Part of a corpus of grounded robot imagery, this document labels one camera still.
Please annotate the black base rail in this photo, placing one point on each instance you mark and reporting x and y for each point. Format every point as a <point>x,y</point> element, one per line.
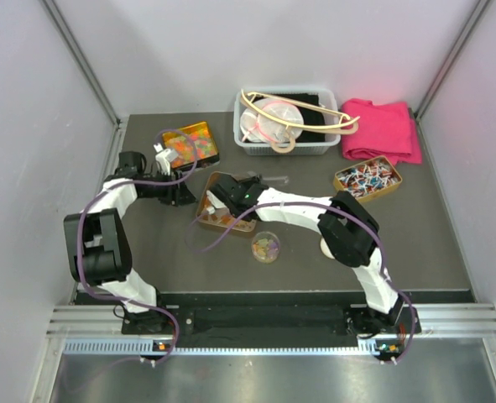
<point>281,319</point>

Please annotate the gold tin pastel gummies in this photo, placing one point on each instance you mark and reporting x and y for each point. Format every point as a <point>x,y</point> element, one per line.
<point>220,222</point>

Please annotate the gold tin wrapped candies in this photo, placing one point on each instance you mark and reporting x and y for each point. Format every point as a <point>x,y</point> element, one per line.
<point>368,179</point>

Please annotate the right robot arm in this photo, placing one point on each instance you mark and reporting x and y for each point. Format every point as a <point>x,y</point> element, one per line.
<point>349,234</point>

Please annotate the clear round container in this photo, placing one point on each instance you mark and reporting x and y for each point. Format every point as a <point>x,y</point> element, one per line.
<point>265,247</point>

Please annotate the wooden clothes hanger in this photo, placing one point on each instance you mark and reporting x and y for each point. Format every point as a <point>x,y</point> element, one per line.
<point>276,122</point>

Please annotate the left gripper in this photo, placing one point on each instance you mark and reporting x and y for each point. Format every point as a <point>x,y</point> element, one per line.
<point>177,195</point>

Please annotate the gold tin colourful gummies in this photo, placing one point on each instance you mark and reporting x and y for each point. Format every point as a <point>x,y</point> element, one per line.
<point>196,141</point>

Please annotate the pink cloth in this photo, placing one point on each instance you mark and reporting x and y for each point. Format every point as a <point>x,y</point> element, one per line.
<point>386,130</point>

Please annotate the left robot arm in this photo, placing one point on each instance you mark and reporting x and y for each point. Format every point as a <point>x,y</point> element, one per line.
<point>97,245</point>

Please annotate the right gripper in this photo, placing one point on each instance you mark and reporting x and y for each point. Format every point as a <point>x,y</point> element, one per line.
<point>250,183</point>

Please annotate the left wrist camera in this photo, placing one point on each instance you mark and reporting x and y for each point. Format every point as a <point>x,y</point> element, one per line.
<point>163,158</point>

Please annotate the white round lid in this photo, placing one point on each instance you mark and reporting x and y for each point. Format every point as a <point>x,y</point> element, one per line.
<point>325,249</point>

